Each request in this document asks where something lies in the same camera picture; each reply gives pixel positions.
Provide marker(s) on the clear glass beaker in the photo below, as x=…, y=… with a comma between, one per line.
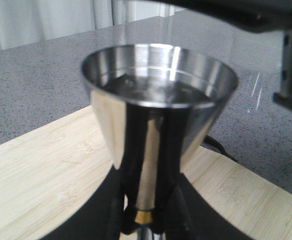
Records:
x=151, y=22

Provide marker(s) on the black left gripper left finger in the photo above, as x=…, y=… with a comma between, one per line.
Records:
x=102, y=217

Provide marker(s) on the black board handle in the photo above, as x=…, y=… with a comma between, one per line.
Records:
x=212, y=144

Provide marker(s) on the grey curtain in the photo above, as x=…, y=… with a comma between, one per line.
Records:
x=24, y=22

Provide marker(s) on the wooden cutting board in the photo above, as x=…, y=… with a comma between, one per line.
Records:
x=47, y=174

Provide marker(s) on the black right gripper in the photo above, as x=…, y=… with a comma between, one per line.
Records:
x=255, y=16

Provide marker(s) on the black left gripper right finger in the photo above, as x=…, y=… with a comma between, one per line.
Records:
x=181, y=213

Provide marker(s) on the steel double jigger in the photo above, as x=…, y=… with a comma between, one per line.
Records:
x=155, y=103

